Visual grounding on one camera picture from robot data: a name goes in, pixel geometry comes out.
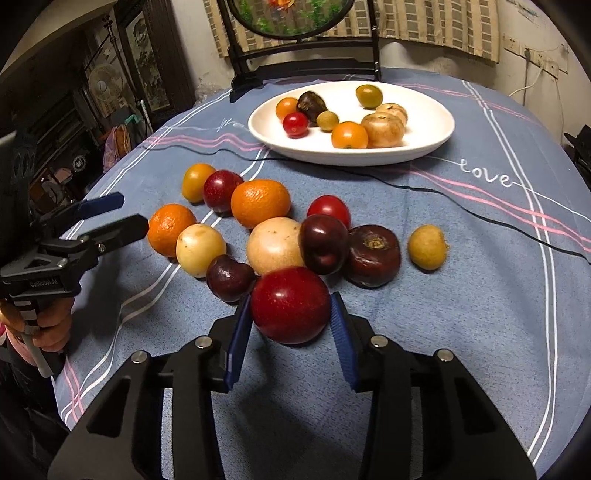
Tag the green yellow tomato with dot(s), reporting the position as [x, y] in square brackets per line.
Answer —
[369, 96]

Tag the large red plum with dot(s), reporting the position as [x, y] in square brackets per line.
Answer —
[291, 304]

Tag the pink purple cloth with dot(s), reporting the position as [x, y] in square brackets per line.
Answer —
[116, 147]

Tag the orange round tomato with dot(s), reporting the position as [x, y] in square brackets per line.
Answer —
[285, 108]

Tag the person's left hand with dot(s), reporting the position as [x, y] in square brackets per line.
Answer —
[53, 330]

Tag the small smooth orange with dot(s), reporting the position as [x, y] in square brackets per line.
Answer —
[349, 135]

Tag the round goldfish screen black stand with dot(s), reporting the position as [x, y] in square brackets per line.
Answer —
[277, 18]

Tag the white oval plate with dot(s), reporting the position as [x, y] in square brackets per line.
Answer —
[415, 134]

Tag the dark wood framed painting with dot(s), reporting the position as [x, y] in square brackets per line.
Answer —
[147, 69]

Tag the yellow orange tomato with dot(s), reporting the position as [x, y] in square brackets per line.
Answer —
[197, 182]

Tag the white electric fan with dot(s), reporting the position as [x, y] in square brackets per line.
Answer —
[105, 83]

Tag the beige checked curtain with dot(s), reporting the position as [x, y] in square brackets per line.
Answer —
[438, 27]

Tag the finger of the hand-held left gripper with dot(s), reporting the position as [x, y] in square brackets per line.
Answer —
[117, 230]
[99, 205]

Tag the yellow-green longan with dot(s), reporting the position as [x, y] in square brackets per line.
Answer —
[427, 247]
[328, 120]

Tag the large tan pepino melon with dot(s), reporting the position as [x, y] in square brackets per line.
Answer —
[382, 130]

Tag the small red cherry tomato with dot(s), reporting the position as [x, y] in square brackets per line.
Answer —
[295, 125]

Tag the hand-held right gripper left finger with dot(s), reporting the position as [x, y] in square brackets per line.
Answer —
[240, 337]

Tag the pale yellow plum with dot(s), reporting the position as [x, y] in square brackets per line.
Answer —
[274, 244]
[392, 110]
[201, 249]

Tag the black hat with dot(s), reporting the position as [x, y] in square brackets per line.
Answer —
[579, 147]

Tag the orange mandarin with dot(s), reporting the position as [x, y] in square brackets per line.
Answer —
[261, 203]
[171, 229]

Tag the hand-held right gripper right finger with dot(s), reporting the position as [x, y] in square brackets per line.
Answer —
[341, 341]

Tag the white wall power outlets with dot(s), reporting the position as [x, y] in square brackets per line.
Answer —
[535, 55]

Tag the dark purple plum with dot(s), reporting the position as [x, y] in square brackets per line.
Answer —
[323, 244]
[228, 279]

